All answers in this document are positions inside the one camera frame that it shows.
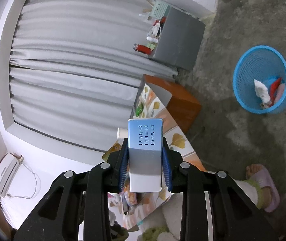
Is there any light blue medicine box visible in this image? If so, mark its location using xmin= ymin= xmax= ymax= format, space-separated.
xmin=128 ymin=119 xmax=163 ymax=193

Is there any white sock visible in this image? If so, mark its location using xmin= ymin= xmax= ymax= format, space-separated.
xmin=254 ymin=79 xmax=272 ymax=109

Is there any white paper cup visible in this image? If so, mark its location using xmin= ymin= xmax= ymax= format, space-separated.
xmin=117 ymin=127 xmax=128 ymax=139

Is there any pink paper bag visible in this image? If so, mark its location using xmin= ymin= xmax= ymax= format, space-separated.
xmin=274 ymin=83 xmax=285 ymax=104

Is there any purple slipper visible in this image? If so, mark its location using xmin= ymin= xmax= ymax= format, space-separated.
xmin=246 ymin=164 xmax=280 ymax=213

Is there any grey curtain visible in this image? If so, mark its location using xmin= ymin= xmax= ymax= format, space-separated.
xmin=9 ymin=0 xmax=177 ymax=152

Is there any blue plastic waste basket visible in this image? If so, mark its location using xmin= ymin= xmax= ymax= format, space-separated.
xmin=232 ymin=45 xmax=286 ymax=114

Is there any red thermos bottle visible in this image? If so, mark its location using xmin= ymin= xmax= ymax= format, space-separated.
xmin=133 ymin=44 xmax=151 ymax=55

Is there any grey cabinet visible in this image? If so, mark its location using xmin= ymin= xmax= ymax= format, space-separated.
xmin=148 ymin=7 xmax=205 ymax=71

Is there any mint green calendar box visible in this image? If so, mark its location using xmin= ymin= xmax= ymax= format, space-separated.
xmin=150 ymin=0 xmax=169 ymax=20

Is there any wall air conditioner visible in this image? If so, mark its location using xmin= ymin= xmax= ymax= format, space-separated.
xmin=0 ymin=153 xmax=24 ymax=197

